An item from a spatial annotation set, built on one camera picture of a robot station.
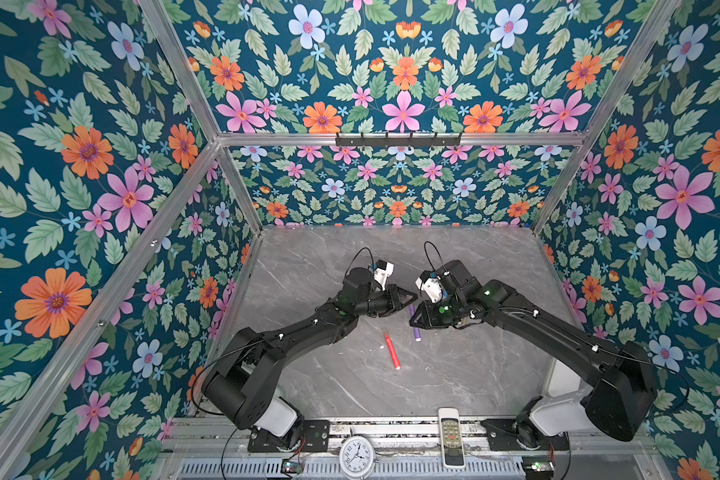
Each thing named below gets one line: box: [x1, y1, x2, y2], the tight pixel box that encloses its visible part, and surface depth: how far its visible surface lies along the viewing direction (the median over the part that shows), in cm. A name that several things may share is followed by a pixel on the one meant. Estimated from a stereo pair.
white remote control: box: [438, 407, 466, 469], surface depth 73 cm
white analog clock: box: [339, 436, 375, 479], surface depth 69 cm
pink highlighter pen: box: [385, 333, 401, 370], surface depth 89 cm
